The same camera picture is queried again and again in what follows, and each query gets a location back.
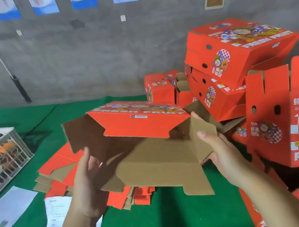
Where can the person's right hand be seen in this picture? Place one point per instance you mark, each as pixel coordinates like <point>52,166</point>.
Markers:
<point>228,159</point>

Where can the person's left hand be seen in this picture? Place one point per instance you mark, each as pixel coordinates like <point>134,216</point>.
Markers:
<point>87,190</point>

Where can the person's right thumb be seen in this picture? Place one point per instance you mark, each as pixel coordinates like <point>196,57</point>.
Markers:
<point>208,140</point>

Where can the person's left thumb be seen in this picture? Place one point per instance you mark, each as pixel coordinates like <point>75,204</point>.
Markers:
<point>84,163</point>

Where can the red cardboard carton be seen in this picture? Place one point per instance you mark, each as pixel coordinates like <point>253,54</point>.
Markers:
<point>149,158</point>

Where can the person's right forearm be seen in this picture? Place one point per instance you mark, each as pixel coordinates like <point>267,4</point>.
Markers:
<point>277,205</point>

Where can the stack of flat red cartons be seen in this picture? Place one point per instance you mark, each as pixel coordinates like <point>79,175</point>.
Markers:
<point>60,166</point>

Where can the red fruit box with holes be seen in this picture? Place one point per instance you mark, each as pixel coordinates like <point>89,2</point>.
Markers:
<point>218,98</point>

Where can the open red fruit box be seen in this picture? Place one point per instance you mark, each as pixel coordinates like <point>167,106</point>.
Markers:
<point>185,95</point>

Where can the printed white paper sheet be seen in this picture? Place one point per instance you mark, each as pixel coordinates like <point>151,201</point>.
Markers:
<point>58,210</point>

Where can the tall red box with flaps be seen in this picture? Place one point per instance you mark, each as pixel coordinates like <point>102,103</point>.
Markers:
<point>275,123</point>

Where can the white plastic crate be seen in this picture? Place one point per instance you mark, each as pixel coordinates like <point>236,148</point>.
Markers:
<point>15,150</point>

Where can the small red fruit box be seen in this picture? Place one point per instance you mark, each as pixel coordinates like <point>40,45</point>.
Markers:
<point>160,89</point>

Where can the green tablecloth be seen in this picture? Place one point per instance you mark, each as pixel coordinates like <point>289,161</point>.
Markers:
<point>173,218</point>

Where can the blank white paper sheet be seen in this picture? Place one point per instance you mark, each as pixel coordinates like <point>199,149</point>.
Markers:
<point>9,208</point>

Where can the large closed red fruit box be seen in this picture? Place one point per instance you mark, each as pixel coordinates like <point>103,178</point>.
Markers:
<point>239,52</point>

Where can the beige wall plate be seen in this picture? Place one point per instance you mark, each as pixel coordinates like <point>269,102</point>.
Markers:
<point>214,1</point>

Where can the small white wall tag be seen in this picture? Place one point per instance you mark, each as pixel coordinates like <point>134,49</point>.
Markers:
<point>123,18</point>
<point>19,32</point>

